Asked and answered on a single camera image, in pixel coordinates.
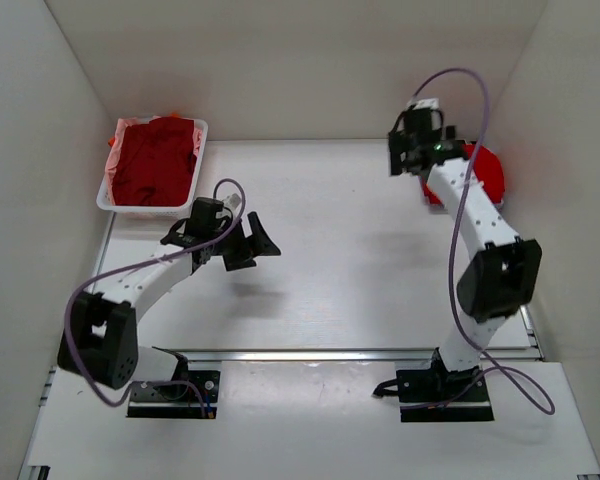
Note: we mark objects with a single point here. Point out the pink shirt in basket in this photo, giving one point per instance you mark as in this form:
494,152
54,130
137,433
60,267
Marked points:
115,151

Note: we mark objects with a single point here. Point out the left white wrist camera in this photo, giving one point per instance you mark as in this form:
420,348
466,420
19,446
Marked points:
233,201

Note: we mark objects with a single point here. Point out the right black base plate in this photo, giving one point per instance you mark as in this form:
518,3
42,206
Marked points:
426,396

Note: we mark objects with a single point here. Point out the bright red t shirt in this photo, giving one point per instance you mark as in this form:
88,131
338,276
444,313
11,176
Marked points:
489,171

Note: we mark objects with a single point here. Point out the silver aluminium rail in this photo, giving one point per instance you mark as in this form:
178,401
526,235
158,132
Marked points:
307,355

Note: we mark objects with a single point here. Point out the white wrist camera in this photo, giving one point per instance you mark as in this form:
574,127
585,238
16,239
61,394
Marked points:
427,103
233,201

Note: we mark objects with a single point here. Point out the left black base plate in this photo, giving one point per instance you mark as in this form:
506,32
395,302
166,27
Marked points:
198,400

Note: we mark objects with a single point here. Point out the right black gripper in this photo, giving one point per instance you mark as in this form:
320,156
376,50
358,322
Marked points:
399,146

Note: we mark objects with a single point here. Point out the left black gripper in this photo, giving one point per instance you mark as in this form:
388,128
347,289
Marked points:
259,242

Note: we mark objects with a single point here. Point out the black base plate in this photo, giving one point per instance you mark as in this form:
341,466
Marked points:
198,400
426,396

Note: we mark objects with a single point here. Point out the dark red shirt in basket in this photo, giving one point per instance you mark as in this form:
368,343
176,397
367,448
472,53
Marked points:
152,162

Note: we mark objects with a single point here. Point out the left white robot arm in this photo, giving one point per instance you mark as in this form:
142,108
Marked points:
103,324

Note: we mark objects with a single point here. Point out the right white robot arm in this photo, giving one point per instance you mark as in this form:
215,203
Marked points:
503,267

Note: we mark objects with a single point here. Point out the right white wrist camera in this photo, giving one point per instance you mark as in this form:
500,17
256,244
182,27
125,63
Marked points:
427,103

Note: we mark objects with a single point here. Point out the white plastic basket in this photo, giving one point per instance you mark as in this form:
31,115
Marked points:
152,170

